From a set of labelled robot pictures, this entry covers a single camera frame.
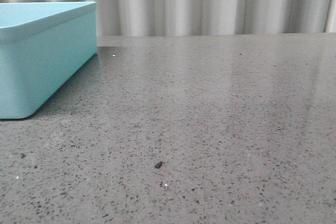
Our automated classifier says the light blue storage box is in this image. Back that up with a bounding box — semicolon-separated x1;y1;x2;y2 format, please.
1;2;97;119

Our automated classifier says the small black debris piece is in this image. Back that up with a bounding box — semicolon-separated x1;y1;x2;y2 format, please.
154;161;163;169

